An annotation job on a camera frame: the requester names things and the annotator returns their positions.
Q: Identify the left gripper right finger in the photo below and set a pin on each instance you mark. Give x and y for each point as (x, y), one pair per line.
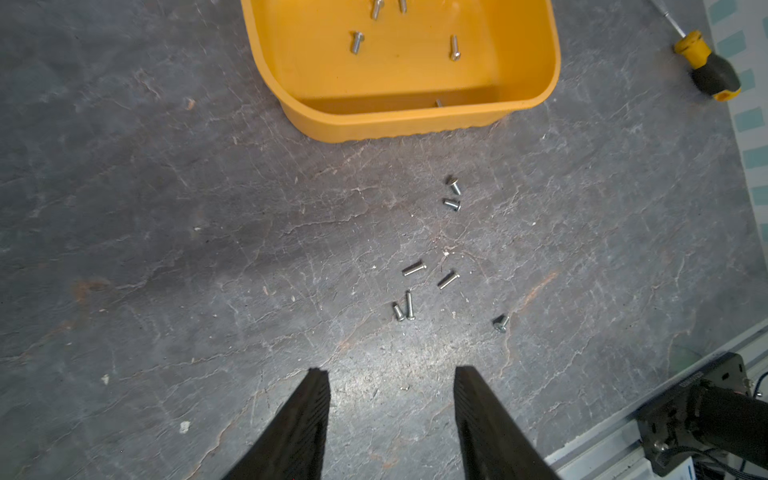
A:
(492, 445)

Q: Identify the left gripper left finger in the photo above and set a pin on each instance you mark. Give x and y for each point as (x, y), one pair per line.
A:
(293, 444)

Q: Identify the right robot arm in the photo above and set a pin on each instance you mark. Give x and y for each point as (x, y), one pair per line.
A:
(730, 421)

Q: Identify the yellow plastic storage box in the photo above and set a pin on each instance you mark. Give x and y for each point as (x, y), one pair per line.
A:
(402, 81)

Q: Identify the yellow black screwdriver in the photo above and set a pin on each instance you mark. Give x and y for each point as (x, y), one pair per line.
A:
(713, 75)

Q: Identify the aluminium front rail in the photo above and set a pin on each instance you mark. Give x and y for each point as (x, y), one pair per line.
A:
(613, 449)

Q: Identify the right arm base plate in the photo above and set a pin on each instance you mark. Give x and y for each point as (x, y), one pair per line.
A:
(664, 424)

